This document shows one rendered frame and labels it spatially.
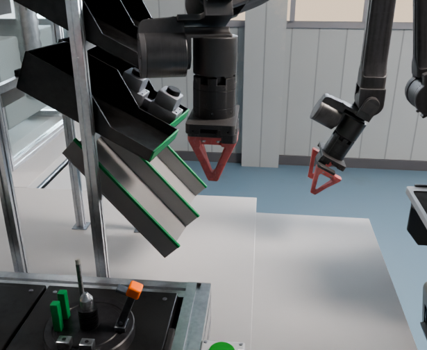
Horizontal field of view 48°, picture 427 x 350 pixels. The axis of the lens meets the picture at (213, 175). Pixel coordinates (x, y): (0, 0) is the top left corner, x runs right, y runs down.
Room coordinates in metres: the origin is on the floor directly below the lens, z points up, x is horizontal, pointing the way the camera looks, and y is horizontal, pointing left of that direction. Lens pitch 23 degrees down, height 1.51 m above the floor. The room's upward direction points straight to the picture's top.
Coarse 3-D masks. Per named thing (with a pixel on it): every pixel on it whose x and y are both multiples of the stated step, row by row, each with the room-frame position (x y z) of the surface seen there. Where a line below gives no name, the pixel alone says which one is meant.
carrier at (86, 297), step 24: (48, 288) 0.72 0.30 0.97; (72, 288) 0.72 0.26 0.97; (96, 288) 0.72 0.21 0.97; (48, 312) 0.66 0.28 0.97; (72, 312) 0.63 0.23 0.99; (96, 312) 0.60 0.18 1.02; (120, 312) 0.63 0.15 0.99; (144, 312) 0.66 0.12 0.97; (168, 312) 0.66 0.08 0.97; (24, 336) 0.60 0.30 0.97; (48, 336) 0.58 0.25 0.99; (72, 336) 0.58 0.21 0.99; (96, 336) 0.58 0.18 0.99; (120, 336) 0.58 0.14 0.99; (144, 336) 0.60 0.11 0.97
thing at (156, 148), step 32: (32, 64) 0.85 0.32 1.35; (64, 64) 0.98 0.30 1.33; (96, 64) 0.96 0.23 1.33; (32, 96) 0.86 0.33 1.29; (64, 96) 0.84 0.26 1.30; (96, 96) 0.96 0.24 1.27; (128, 96) 0.94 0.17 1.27; (96, 128) 0.82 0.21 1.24; (128, 128) 0.88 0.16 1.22; (160, 128) 0.93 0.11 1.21
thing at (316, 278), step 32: (256, 224) 1.16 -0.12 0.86; (288, 224) 1.16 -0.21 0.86; (320, 224) 1.16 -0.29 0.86; (352, 224) 1.16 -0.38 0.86; (256, 256) 1.00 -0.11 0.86; (288, 256) 1.00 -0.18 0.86; (320, 256) 1.00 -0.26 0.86; (352, 256) 1.00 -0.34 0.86; (256, 288) 0.87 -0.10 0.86; (288, 288) 0.87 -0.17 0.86; (320, 288) 0.87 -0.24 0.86; (352, 288) 0.87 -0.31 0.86; (384, 288) 0.87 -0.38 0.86; (256, 320) 0.77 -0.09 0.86; (288, 320) 0.77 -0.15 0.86; (320, 320) 0.77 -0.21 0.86; (352, 320) 0.77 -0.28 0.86; (384, 320) 0.77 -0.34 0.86
